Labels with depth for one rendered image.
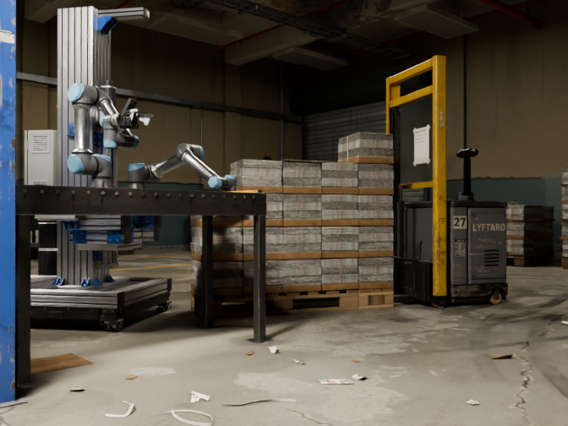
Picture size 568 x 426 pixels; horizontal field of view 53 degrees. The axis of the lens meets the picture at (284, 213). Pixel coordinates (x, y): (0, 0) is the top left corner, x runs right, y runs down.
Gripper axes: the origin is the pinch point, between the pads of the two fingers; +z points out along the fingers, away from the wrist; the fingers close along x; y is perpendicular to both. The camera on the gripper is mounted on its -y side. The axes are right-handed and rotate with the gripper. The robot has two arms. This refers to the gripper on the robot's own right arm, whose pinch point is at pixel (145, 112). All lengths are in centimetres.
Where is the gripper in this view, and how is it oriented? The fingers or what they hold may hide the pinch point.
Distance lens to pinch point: 324.6
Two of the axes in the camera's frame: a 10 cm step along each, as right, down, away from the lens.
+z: 8.1, 0.0, -5.9
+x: -5.9, -1.4, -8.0
